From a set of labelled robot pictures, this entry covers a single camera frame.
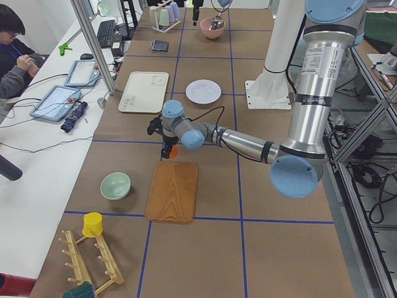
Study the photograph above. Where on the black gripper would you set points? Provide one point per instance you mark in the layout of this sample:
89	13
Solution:
169	141
195	9

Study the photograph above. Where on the orange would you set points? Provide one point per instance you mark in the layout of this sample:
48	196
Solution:
174	152

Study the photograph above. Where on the cream bear tray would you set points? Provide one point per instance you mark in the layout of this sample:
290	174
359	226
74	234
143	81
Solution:
144	92

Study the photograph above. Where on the pink bowl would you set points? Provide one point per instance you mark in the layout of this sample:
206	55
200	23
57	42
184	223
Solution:
210	34

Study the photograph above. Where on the blue pastel cup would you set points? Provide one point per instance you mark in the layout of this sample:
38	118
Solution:
175	9

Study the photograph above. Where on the metal scoop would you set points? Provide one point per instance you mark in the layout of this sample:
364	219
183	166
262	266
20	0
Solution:
216	22

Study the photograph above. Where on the purple pastel cup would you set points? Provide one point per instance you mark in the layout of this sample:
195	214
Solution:
170	12

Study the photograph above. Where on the green pastel cup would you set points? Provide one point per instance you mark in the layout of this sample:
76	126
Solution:
163	18

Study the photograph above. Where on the wooden cutting board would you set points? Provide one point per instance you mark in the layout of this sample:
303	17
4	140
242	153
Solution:
173	193

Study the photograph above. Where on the grey folded cloth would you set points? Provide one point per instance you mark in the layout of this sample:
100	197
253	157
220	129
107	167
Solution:
159	46

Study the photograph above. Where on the green bowl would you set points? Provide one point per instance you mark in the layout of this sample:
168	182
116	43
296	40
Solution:
115	186

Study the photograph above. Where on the white plate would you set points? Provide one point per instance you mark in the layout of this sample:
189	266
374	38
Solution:
203	91

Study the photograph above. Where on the small metal cylinder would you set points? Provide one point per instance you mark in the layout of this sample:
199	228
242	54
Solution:
101	102

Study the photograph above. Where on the small black box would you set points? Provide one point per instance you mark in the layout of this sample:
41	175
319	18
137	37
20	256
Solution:
117	49

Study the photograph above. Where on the black keyboard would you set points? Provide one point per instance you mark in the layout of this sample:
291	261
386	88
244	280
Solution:
105	33

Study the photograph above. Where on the folded navy umbrella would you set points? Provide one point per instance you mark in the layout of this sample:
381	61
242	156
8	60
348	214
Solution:
71	121

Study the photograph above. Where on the yellow cup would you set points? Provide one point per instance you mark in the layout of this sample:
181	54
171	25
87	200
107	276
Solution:
92	224

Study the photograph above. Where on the far teach pendant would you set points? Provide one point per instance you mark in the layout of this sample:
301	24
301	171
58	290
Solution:
83	73

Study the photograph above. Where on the teach pendant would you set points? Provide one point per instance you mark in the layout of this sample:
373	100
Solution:
83	73
56	104

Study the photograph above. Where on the near teach pendant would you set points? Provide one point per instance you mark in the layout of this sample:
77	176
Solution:
56	104

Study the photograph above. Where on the black computer mouse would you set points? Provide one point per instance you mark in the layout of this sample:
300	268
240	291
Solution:
86	56

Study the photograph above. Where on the green clamp tool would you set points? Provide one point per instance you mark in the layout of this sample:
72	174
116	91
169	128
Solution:
63	48

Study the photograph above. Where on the wooden cup rack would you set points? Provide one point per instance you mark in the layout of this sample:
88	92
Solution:
91	261

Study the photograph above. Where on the dark green cup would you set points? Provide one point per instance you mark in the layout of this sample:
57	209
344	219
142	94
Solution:
84	290

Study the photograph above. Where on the seated person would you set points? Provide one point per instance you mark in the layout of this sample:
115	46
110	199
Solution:
19	63

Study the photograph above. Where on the red bottle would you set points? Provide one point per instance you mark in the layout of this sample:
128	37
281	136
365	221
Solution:
16	286

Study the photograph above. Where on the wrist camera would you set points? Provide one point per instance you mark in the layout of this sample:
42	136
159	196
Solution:
155	126

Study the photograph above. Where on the white wire cup rack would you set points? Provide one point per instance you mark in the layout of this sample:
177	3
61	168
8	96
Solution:
154	11

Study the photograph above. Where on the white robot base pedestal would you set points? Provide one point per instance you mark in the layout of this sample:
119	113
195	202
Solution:
270	89

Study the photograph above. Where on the aluminium frame post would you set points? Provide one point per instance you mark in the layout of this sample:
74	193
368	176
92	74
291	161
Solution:
91	39

